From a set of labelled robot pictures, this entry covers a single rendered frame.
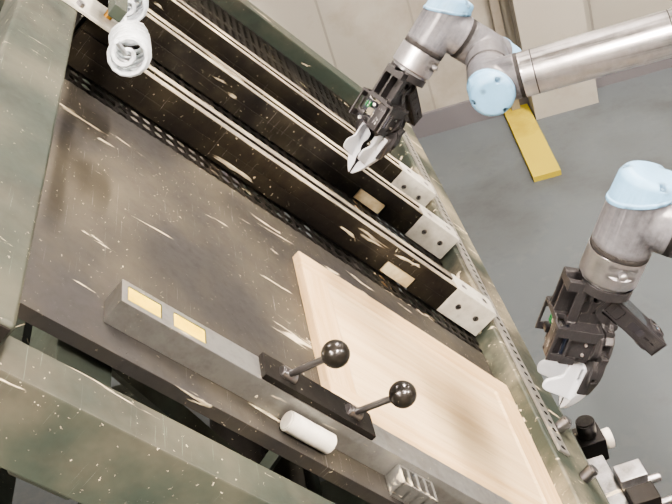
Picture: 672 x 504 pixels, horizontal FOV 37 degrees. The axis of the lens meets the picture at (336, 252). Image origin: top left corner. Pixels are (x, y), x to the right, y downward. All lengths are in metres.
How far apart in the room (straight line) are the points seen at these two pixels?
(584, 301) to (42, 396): 0.66
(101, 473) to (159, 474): 0.06
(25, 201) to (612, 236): 0.68
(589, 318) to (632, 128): 3.43
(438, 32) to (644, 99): 3.22
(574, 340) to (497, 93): 0.51
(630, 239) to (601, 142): 3.42
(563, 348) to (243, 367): 0.42
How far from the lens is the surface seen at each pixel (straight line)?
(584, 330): 1.32
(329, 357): 1.30
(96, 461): 1.11
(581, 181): 4.41
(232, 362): 1.34
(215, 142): 1.96
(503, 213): 4.31
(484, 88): 1.67
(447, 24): 1.78
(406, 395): 1.36
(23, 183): 1.23
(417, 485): 1.50
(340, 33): 4.80
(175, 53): 2.24
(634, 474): 2.12
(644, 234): 1.24
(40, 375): 1.06
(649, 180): 1.23
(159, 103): 1.93
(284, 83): 2.55
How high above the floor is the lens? 2.34
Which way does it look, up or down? 32 degrees down
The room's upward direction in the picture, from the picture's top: 19 degrees counter-clockwise
